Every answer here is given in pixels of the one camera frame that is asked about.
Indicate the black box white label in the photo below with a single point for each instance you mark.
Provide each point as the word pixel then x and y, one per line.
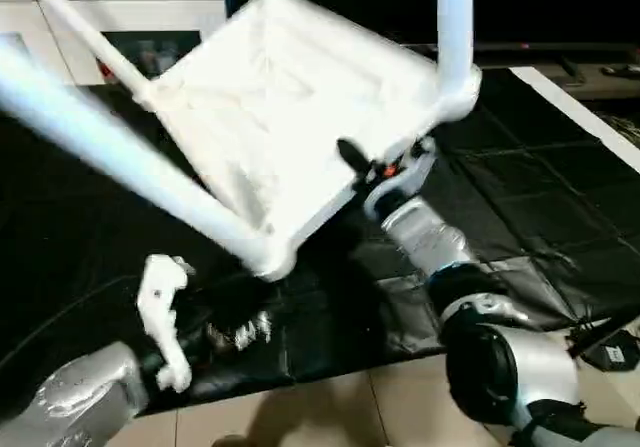
pixel 615 352

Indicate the white plastic table top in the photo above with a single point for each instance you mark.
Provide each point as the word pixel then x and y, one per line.
pixel 300 107

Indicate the black remote control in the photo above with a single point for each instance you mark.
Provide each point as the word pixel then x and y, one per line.
pixel 620 70

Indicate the white glass-door cabinet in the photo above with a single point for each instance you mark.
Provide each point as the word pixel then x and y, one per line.
pixel 60 17

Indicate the white edge strip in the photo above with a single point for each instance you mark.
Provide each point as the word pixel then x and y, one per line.
pixel 580 112

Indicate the black work mat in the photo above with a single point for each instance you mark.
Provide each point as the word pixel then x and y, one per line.
pixel 100 217

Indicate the black metal rail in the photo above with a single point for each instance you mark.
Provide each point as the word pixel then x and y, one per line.
pixel 540 52

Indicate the red bottle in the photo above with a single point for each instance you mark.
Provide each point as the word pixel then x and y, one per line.
pixel 105 69

